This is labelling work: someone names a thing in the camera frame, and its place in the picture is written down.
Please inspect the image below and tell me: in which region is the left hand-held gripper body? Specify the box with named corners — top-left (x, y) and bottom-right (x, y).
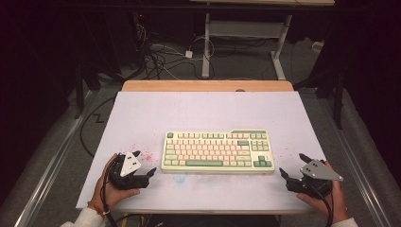
top-left (108, 151), bottom-right (150, 191)

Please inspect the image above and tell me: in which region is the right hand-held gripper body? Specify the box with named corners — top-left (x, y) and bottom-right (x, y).
top-left (285, 159), bottom-right (344, 200)

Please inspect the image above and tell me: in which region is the green and pink keyboard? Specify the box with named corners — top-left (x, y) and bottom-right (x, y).
top-left (161, 129), bottom-right (276, 175)

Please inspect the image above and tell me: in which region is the person's left hand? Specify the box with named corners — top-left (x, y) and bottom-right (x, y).
top-left (91, 153), bottom-right (142, 216)

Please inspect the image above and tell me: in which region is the person's right hand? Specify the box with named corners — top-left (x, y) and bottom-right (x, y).
top-left (296, 160), bottom-right (351, 224)

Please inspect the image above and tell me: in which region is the black stand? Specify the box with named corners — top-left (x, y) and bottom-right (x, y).
top-left (294, 67), bottom-right (345, 131)
top-left (73, 61), bottom-right (87, 120)

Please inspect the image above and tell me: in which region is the white board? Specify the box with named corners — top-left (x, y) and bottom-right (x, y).
top-left (75, 91), bottom-right (348, 216)

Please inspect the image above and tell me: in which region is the wooden table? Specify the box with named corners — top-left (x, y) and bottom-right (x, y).
top-left (116, 79), bottom-right (339, 227)

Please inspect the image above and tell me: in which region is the left hand-held gripper cable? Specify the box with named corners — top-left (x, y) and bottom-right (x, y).
top-left (99, 162), bottom-right (118, 227)

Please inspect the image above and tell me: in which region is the hand-held gripper cable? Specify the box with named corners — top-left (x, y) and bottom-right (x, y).
top-left (305, 182), bottom-right (335, 227)
top-left (99, 162), bottom-right (118, 227)

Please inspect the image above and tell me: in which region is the right hand-held gripper cable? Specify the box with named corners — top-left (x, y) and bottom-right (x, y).
top-left (305, 182), bottom-right (335, 227)

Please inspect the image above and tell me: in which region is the metal floor rail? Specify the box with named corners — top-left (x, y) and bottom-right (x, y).
top-left (13, 90), bottom-right (97, 227)
top-left (317, 96), bottom-right (393, 227)

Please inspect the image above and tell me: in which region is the orange bracelet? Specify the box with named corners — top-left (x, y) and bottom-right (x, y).
top-left (87, 201), bottom-right (107, 219)

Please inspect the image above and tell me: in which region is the black floor cable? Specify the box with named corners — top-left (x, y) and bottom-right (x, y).
top-left (78, 96), bottom-right (116, 159)

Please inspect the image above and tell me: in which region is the tangle of floor cables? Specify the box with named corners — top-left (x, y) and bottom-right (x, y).
top-left (133, 22), bottom-right (216, 80)

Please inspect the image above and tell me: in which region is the white desk frame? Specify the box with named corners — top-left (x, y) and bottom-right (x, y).
top-left (188, 0), bottom-right (336, 80)

